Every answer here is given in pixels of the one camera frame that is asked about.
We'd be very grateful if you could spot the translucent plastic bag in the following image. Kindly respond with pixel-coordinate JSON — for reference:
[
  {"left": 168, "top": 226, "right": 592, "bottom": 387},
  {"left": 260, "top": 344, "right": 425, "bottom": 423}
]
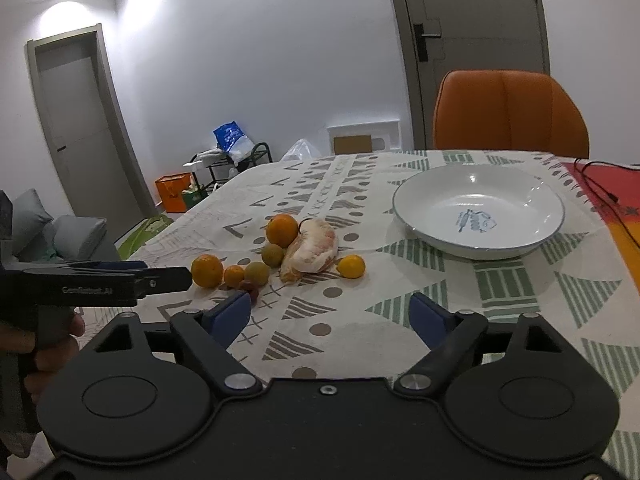
[{"left": 281, "top": 139, "right": 321, "bottom": 162}]

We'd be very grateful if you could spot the black door lock handle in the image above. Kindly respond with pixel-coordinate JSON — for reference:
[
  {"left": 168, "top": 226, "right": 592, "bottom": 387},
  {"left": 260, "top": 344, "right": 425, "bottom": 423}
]
[{"left": 412, "top": 23, "right": 442, "bottom": 63}]

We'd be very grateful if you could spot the green round fruit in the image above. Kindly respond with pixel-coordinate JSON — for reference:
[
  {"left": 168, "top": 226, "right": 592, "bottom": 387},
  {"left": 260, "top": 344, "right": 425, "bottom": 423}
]
[
  {"left": 244, "top": 261, "right": 270, "bottom": 287},
  {"left": 260, "top": 243, "right": 285, "bottom": 268}
]

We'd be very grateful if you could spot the peeled pomelo segment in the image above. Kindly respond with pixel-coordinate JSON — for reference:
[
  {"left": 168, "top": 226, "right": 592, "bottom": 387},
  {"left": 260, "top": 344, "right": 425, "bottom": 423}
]
[{"left": 280, "top": 219, "right": 338, "bottom": 283}]

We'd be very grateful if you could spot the orange at left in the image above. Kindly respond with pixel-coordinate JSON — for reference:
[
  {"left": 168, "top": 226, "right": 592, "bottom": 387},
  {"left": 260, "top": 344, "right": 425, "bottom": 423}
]
[{"left": 191, "top": 254, "right": 224, "bottom": 288}]

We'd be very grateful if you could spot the orange leather chair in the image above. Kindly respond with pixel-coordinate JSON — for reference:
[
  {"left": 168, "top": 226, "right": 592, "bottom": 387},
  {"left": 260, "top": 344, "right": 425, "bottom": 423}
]
[{"left": 432, "top": 70, "right": 590, "bottom": 158}]

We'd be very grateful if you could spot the patterned white tablecloth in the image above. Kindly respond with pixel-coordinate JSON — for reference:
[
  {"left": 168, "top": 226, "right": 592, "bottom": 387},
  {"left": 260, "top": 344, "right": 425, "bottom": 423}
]
[{"left": 74, "top": 148, "right": 640, "bottom": 480}]

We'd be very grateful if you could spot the white foam packaging with cardboard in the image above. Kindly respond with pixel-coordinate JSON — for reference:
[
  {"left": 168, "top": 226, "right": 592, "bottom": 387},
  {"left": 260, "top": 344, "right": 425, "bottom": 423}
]
[{"left": 326, "top": 120, "right": 401, "bottom": 155}]

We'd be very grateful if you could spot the small dark red fruit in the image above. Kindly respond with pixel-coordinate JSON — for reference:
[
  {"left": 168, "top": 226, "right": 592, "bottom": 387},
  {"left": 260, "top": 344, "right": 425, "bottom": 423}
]
[{"left": 238, "top": 280, "right": 259, "bottom": 304}]

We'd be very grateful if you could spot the grey sofa cushion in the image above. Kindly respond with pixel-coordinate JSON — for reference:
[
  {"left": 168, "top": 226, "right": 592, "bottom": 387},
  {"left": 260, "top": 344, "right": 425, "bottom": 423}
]
[{"left": 11, "top": 188, "right": 120, "bottom": 262}]

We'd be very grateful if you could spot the small orange mandarin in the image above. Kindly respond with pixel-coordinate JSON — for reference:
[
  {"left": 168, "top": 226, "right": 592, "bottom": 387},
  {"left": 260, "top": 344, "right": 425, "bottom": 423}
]
[{"left": 222, "top": 264, "right": 245, "bottom": 289}]

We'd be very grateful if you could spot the person's left hand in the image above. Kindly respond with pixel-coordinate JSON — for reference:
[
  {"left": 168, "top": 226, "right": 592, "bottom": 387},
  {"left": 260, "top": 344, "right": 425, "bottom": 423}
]
[{"left": 1, "top": 314, "right": 86, "bottom": 404}]

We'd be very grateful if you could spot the red orange printed mat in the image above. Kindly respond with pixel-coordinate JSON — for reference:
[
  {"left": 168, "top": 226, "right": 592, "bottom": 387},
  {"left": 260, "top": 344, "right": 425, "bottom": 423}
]
[{"left": 561, "top": 157, "right": 640, "bottom": 287}]

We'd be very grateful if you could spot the small yellow mandarin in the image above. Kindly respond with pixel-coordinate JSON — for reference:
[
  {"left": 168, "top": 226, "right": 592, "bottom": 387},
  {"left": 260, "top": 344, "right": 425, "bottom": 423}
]
[{"left": 336, "top": 255, "right": 367, "bottom": 280}]

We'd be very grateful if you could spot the black cable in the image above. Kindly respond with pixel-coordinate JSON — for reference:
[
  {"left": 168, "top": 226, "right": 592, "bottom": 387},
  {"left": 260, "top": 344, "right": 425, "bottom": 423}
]
[{"left": 572, "top": 157, "right": 640, "bottom": 250}]

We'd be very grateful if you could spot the large orange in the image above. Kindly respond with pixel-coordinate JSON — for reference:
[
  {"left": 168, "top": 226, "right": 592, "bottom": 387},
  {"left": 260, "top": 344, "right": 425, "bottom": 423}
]
[{"left": 265, "top": 214, "right": 298, "bottom": 249}]

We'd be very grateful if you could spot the blue plastic bag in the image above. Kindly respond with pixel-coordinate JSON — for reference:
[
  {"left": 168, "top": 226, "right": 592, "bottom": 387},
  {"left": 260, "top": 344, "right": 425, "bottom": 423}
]
[{"left": 213, "top": 122, "right": 255, "bottom": 164}]

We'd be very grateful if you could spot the white enamel plate blue rim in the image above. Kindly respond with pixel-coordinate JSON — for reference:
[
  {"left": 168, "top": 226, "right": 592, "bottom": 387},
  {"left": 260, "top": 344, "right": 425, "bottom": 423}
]
[{"left": 393, "top": 165, "right": 565, "bottom": 261}]

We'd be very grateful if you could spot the grey interior door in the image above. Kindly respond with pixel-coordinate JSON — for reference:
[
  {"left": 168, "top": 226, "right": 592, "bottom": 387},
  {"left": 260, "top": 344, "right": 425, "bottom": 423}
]
[{"left": 26, "top": 24, "right": 156, "bottom": 242}]

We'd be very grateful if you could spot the black metal rack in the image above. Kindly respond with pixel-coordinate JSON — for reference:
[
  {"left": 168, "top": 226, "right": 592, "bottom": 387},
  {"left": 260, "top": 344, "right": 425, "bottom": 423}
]
[{"left": 184, "top": 142, "right": 273, "bottom": 195}]

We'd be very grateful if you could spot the grey entrance door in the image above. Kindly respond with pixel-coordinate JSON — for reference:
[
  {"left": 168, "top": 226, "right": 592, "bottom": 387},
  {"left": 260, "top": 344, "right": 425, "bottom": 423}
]
[{"left": 392, "top": 0, "right": 550, "bottom": 148}]

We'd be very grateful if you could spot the orange shopping bag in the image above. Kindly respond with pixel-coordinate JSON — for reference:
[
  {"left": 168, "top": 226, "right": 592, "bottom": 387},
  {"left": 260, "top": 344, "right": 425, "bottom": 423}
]
[{"left": 155, "top": 172, "right": 191, "bottom": 214}]

